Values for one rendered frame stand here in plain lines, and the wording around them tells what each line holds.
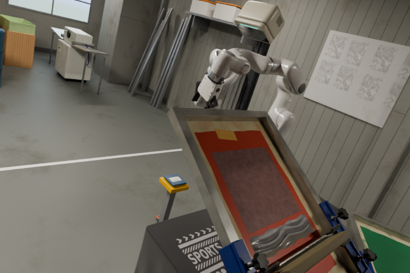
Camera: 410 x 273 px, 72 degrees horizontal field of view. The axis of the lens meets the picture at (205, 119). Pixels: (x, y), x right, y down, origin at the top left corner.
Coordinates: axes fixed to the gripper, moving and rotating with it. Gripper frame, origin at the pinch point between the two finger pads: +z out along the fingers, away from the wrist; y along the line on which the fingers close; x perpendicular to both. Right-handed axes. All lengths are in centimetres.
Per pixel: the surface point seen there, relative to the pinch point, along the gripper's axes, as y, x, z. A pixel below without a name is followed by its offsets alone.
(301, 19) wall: 175, -300, -38
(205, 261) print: -53, 9, 40
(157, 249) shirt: -39, 23, 47
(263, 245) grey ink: -65, 14, 5
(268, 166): -39.8, -12.0, 0.1
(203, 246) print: -47, 4, 42
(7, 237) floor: 55, 52, 172
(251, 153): -33.2, -5.4, -1.6
